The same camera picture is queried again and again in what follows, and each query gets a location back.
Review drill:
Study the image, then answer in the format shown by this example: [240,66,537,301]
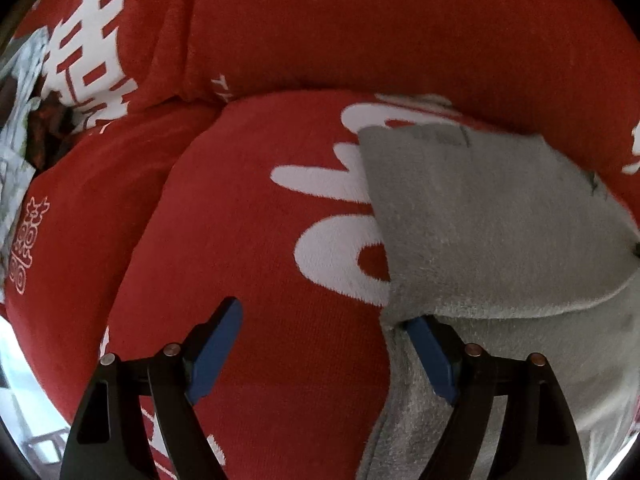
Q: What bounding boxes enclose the red blanket with white characters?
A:
[2,0,639,479]

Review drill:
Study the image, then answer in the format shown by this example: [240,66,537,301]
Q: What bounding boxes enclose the floral patterned cloth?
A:
[1,27,49,302]

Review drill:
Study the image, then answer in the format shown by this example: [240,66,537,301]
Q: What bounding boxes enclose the grey knit sweater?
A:
[358,124,639,479]

